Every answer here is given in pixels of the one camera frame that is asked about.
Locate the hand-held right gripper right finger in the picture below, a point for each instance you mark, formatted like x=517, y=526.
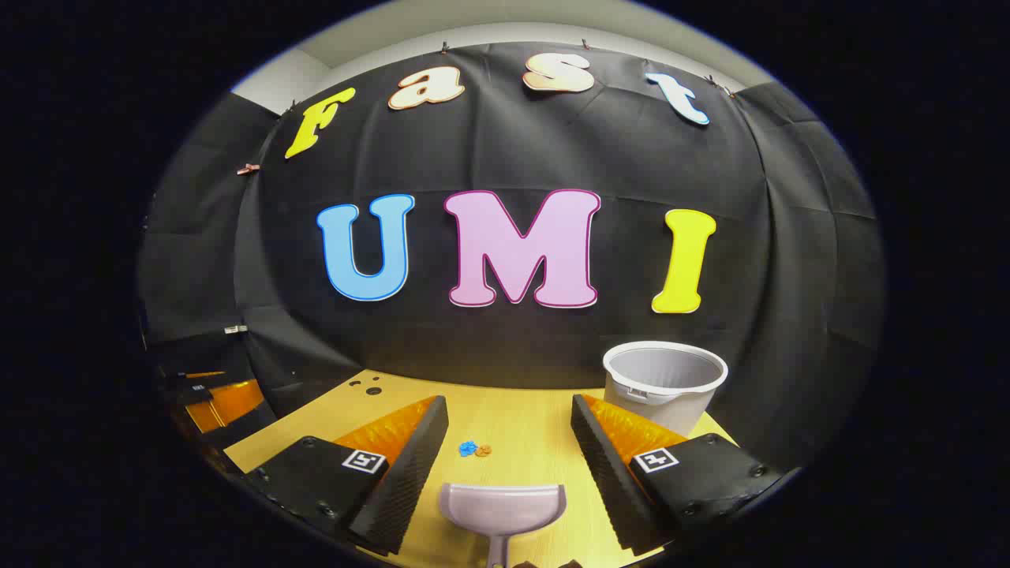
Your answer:
x=604, y=473

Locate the blue paper scrap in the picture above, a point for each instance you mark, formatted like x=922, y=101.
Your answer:
x=467, y=448

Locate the white ribbed garbage bin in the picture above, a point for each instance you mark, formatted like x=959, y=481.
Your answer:
x=667, y=394

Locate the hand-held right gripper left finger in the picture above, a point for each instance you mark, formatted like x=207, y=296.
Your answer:
x=410, y=473

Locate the copper clip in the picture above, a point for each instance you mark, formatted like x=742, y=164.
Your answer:
x=248, y=169

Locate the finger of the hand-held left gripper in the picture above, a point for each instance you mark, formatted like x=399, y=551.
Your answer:
x=245, y=430
x=193, y=386

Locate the pale pink dustpan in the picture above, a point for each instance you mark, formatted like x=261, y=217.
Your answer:
x=501, y=505

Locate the black backdrop cloth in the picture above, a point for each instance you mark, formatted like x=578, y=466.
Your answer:
x=513, y=150

